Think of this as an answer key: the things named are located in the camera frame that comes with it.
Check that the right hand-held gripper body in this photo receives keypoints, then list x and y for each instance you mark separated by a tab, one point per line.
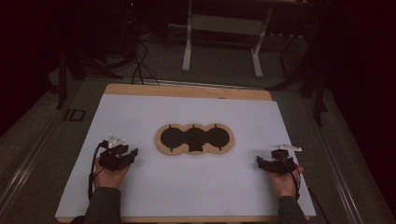
282	161

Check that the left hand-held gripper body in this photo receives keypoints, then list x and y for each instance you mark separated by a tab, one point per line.
112	159

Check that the person's left hand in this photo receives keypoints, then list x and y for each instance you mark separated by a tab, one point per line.
108	178

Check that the person's right hand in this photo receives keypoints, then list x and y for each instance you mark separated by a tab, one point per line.
285	184

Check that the black stand legs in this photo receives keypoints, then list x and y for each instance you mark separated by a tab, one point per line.
318	102
62	87

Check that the white table mat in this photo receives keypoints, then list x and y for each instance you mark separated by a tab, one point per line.
193	186

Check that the metal floor rail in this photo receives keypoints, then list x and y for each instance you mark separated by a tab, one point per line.
339	174
21	168

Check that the white metal stand frame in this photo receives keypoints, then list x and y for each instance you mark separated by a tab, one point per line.
186	46

